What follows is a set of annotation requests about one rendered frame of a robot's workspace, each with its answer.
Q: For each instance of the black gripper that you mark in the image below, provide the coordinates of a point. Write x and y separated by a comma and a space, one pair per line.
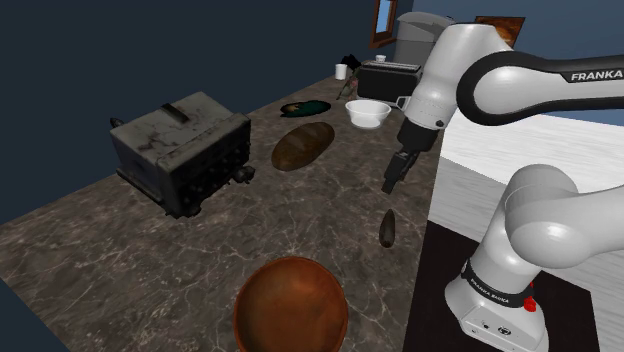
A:
407, 156

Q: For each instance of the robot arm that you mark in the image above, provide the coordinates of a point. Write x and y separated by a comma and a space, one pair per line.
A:
536, 229

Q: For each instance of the white bowl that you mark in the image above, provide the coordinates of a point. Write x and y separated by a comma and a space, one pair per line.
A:
368, 113

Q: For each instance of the small dark brown oblong object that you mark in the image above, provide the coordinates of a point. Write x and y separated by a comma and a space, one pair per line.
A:
387, 229

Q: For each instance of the black toaster with silver top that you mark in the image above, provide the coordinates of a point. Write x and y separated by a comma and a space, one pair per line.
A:
387, 80

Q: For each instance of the small green brown figure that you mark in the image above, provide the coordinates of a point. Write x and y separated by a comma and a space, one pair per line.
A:
349, 88

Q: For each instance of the brown bread loaf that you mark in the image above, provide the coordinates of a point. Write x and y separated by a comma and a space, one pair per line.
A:
303, 145

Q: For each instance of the dark green plate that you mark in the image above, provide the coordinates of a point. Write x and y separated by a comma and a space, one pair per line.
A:
307, 108

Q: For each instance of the brown framed window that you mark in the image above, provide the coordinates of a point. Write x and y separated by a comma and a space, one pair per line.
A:
384, 22

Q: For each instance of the black robot stand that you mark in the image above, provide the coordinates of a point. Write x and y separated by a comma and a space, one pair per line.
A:
438, 302

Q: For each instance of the brown wooden bowl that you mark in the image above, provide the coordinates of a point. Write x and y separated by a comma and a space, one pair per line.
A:
291, 307

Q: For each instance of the old grey toaster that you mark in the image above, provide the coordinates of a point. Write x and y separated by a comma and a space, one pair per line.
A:
180, 146

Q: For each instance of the brown framed wall picture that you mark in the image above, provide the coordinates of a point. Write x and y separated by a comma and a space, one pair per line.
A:
504, 27

